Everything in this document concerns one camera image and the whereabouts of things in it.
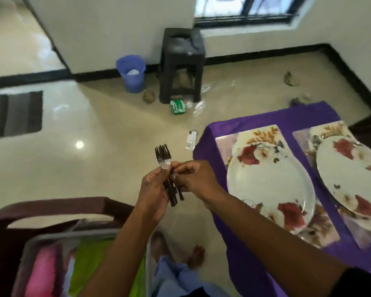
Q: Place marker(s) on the person's left hand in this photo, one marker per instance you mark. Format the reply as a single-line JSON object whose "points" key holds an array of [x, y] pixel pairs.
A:
{"points": [[154, 197]]}

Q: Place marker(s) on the person's right hand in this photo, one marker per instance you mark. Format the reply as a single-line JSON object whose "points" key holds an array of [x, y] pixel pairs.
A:
{"points": [[198, 179]]}

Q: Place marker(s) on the white camlin card package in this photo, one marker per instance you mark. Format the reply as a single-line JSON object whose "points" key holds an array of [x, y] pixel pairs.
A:
{"points": [[191, 140]]}

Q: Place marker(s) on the floral print placemat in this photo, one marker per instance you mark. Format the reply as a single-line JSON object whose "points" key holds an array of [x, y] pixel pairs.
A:
{"points": [[225, 142], [303, 136]]}

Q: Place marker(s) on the white rose print plate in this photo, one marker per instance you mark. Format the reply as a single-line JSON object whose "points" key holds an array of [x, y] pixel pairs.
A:
{"points": [[272, 182], [349, 179]]}

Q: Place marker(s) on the green packet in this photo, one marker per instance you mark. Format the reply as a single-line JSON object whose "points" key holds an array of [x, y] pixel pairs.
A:
{"points": [[177, 107]]}

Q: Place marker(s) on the green ribbed mat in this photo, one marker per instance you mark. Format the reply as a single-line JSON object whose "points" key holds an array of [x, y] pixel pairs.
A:
{"points": [[86, 262]]}

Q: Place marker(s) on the purple printed paper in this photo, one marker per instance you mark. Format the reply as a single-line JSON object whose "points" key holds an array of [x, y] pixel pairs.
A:
{"points": [[296, 102]]}

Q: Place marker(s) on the small red white carton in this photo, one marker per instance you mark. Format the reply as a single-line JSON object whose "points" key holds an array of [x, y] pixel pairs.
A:
{"points": [[306, 96]]}

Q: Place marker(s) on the tan paper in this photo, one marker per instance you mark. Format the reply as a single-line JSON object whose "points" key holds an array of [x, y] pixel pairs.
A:
{"points": [[291, 79]]}

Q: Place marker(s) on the person's right forearm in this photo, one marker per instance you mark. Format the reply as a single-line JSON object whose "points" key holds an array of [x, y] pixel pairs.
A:
{"points": [[275, 247]]}

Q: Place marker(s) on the person's left foot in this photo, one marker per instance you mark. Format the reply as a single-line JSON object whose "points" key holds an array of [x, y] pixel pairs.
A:
{"points": [[160, 247]]}

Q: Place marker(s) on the person's foot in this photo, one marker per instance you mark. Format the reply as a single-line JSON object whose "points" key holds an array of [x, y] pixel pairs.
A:
{"points": [[160, 247], [195, 258]]}

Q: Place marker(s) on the person's right foot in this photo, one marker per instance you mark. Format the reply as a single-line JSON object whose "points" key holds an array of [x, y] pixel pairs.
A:
{"points": [[195, 258]]}

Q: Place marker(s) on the person's light blue trousers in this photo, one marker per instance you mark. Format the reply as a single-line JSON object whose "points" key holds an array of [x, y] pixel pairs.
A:
{"points": [[179, 278]]}

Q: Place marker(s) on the person's black shirt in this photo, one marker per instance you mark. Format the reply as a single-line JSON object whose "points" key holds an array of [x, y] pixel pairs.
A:
{"points": [[358, 284]]}

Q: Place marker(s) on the purple tablecloth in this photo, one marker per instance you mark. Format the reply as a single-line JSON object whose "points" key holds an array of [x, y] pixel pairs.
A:
{"points": [[250, 120]]}

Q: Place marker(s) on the grey plastic tub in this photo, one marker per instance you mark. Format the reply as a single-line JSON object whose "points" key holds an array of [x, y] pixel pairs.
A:
{"points": [[80, 233]]}

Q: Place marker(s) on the blue plastic bucket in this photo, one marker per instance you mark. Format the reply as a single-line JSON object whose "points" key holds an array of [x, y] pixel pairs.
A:
{"points": [[131, 81]]}

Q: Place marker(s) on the black plastic stool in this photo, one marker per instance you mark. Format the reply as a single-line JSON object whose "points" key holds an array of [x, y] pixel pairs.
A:
{"points": [[182, 43]]}

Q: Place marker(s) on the grey striped doormat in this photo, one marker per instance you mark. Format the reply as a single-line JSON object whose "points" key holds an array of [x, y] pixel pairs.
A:
{"points": [[15, 114]]}

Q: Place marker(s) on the black barred window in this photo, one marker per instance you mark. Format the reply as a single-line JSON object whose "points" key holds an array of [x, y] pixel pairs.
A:
{"points": [[244, 19]]}

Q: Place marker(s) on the black framed glass door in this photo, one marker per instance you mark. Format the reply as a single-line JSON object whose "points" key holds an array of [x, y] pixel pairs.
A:
{"points": [[24, 78]]}

